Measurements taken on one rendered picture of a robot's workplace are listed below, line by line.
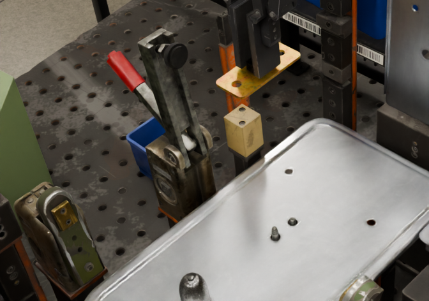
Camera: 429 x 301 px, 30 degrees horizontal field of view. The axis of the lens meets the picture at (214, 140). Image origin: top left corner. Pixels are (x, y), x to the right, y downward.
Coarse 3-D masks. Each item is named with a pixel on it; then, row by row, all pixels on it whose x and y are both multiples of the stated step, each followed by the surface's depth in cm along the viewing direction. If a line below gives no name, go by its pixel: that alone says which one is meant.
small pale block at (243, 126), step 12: (240, 108) 101; (228, 120) 100; (240, 120) 99; (252, 120) 99; (228, 132) 101; (240, 132) 99; (252, 132) 100; (228, 144) 103; (240, 144) 101; (252, 144) 101; (240, 156) 102; (252, 156) 102; (240, 168) 105
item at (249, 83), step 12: (288, 48) 78; (288, 60) 77; (228, 72) 77; (240, 72) 76; (252, 72) 76; (276, 72) 76; (216, 84) 76; (228, 84) 75; (252, 84) 75; (264, 84) 75; (240, 96) 74
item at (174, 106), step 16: (160, 32) 89; (144, 48) 88; (160, 48) 88; (176, 48) 86; (144, 64) 90; (160, 64) 90; (176, 64) 87; (160, 80) 90; (176, 80) 92; (160, 96) 91; (176, 96) 93; (160, 112) 94; (176, 112) 94; (192, 112) 95; (176, 128) 94; (192, 128) 96; (176, 144) 95
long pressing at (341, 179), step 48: (288, 144) 104; (336, 144) 103; (240, 192) 99; (288, 192) 98; (336, 192) 97; (384, 192) 97; (192, 240) 95; (240, 240) 94; (288, 240) 93; (336, 240) 92; (384, 240) 91; (96, 288) 91; (144, 288) 90; (240, 288) 89; (288, 288) 88; (336, 288) 87
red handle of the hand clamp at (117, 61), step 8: (112, 56) 98; (120, 56) 98; (112, 64) 98; (120, 64) 98; (128, 64) 98; (120, 72) 98; (128, 72) 98; (136, 72) 98; (128, 80) 98; (136, 80) 98; (144, 80) 98; (128, 88) 98; (136, 88) 98; (144, 88) 98; (144, 96) 98; (152, 96) 98; (144, 104) 98; (152, 104) 97; (152, 112) 98; (160, 120) 97; (184, 136) 97; (184, 144) 97; (192, 144) 97
